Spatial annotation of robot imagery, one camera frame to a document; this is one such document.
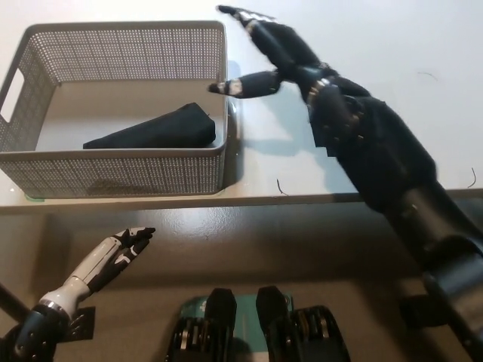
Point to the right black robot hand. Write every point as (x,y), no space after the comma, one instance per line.
(287,53)

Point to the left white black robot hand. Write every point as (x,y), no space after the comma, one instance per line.
(90,269)

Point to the black table leg with foot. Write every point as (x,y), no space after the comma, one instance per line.
(415,313)
(85,324)

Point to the green tape piece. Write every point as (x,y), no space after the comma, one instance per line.
(35,197)

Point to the grey perforated plastic basket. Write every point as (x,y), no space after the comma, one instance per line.
(151,173)

